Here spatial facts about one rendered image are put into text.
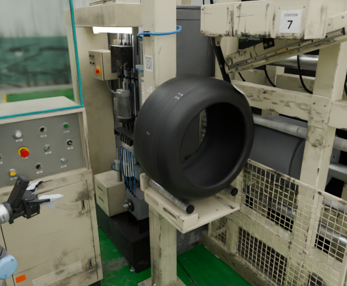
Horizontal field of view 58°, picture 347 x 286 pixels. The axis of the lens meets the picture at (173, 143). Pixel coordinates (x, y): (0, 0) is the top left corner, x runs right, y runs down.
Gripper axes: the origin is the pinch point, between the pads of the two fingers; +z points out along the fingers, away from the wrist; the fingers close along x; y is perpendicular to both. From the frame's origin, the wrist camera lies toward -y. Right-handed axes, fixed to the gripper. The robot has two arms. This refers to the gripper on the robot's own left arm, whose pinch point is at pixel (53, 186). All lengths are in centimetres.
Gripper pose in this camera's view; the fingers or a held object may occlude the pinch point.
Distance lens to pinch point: 141.2
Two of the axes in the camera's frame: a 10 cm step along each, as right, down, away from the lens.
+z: 6.2, -2.8, 7.4
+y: -1.0, 9.0, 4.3
